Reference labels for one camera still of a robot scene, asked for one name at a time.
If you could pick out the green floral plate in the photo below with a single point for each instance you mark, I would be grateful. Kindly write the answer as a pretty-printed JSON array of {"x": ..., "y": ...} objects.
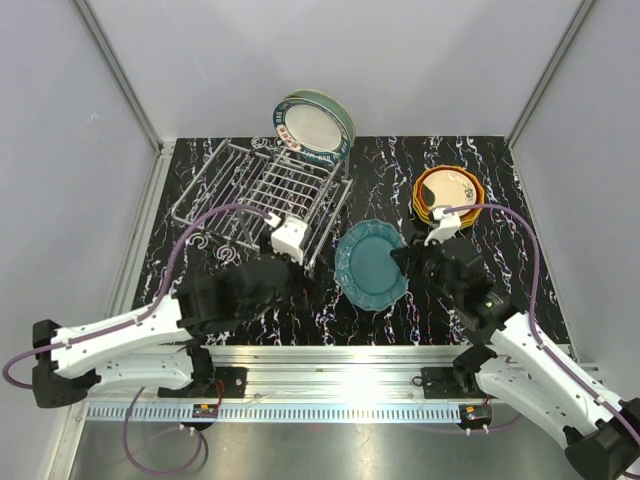
[{"x": 331, "y": 104}]

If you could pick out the right aluminium frame post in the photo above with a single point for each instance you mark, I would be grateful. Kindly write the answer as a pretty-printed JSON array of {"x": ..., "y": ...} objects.
[{"x": 563, "y": 47}]

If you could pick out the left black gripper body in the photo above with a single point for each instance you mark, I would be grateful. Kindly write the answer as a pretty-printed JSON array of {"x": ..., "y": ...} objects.
[{"x": 298, "y": 285}]

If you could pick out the aluminium frame post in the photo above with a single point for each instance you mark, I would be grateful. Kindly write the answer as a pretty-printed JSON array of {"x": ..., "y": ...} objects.
[
  {"x": 100, "y": 39},
  {"x": 563, "y": 47}
]

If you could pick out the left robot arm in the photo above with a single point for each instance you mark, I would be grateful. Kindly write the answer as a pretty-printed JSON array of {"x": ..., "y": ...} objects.
[{"x": 66, "y": 357}]

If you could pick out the cream plate with black flower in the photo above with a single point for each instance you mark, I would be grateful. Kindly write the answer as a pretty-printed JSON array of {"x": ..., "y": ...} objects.
[{"x": 447, "y": 187}]

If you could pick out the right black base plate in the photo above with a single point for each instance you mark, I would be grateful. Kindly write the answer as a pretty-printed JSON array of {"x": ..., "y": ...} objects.
[{"x": 448, "y": 383}]

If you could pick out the stack of orange red plates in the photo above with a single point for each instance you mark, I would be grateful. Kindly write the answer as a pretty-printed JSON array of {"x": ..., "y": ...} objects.
[{"x": 468, "y": 216}]

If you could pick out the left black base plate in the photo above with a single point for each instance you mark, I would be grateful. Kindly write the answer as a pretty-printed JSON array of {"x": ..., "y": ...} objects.
[{"x": 228, "y": 381}]

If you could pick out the white plate blue patterned rim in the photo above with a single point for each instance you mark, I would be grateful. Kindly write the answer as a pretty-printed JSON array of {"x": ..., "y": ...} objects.
[{"x": 311, "y": 129}]

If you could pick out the grey wire dish rack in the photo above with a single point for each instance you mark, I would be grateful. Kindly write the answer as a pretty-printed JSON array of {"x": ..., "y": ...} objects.
[{"x": 267, "y": 176}]

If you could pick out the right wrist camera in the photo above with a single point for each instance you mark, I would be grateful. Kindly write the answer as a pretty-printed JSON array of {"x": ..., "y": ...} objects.
[{"x": 445, "y": 224}]

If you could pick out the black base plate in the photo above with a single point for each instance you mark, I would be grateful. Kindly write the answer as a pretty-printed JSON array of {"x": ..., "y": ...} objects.
[
  {"x": 448, "y": 383},
  {"x": 228, "y": 381}
]

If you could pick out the teal plate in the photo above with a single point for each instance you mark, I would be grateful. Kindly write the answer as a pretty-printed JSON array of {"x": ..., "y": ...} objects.
[{"x": 364, "y": 268}]

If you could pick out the white slotted cable duct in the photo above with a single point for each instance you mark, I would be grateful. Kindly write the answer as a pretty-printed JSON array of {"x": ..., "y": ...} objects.
[{"x": 277, "y": 413}]

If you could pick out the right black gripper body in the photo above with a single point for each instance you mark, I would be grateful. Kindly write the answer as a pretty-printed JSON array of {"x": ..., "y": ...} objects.
[{"x": 428, "y": 265}]

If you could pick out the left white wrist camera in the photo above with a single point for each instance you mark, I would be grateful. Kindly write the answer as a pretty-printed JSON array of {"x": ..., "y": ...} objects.
[{"x": 287, "y": 236}]

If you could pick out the left aluminium frame post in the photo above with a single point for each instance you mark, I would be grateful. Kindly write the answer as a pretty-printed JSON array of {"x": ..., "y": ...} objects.
[{"x": 100, "y": 39}]

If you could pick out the aluminium mounting rail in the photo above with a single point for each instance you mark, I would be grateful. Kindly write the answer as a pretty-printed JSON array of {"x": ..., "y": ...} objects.
[{"x": 365, "y": 375}]

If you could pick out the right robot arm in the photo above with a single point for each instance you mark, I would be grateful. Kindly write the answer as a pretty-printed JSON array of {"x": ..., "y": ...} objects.
[{"x": 514, "y": 361}]

